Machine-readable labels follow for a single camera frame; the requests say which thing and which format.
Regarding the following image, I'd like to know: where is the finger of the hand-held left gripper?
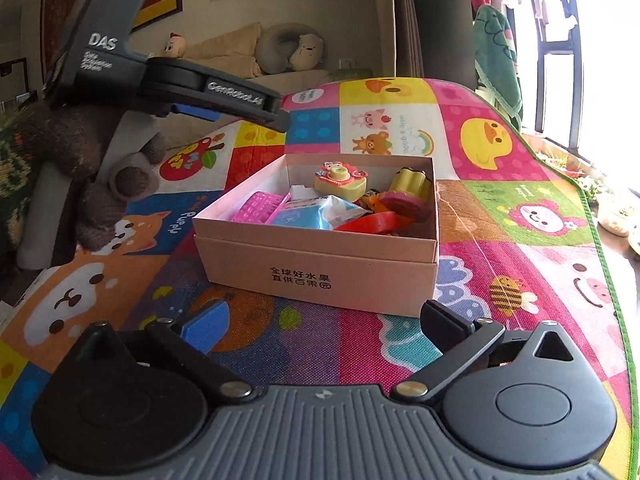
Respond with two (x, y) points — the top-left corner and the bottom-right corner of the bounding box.
(199, 75), (292, 134)
(166, 101), (219, 123)

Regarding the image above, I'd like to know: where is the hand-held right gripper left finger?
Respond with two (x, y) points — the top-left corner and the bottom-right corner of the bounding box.
(75, 299), (256, 402)

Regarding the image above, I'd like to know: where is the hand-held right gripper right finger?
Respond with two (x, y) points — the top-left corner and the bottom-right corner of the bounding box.
(389, 299), (577, 407)

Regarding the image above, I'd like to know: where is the pink plastic basket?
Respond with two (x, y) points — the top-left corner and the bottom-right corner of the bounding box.
(231, 191), (292, 226)

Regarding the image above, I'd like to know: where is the red round lid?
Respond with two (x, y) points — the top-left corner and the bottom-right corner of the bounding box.
(332, 211), (401, 236)

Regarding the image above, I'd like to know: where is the pink cardboard box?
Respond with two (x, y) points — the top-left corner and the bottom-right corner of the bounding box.
(192, 152), (441, 318)

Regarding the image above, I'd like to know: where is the yellow toy camera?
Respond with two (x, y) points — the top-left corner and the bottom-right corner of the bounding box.
(314, 160), (370, 198)

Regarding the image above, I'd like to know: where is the blue tissue packet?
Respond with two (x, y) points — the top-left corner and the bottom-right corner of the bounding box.
(270, 195), (362, 232)

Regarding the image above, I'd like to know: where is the yellow pudding toy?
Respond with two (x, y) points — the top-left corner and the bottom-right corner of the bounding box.
(378, 167), (434, 223)

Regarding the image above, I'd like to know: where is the small orange striped toy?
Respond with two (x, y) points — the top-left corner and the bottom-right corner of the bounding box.
(359, 188), (396, 216)

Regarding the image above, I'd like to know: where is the person's left forearm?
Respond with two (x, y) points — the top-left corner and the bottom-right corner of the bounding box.
(14, 102), (168, 252)

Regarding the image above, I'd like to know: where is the cream pillow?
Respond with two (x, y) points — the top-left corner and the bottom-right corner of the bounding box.
(185, 22), (264, 77)

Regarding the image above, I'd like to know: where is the dark red framed picture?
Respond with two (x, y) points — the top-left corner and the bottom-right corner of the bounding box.
(39, 0), (87, 80)

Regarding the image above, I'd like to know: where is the red-haired doll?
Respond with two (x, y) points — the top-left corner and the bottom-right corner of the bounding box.
(161, 31), (189, 59)

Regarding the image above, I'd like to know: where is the white bear plush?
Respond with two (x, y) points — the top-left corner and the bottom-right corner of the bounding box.
(288, 33), (324, 72)

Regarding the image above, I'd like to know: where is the colourful printed blanket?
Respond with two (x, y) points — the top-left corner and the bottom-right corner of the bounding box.
(0, 76), (632, 480)

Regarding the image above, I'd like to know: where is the white bowl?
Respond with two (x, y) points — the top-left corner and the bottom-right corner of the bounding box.
(596, 194), (636, 237)

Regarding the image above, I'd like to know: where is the grey curtain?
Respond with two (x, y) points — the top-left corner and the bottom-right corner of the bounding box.
(390, 0), (474, 81)

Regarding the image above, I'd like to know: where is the green printed towel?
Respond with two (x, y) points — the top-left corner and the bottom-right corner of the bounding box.
(472, 4), (522, 117)

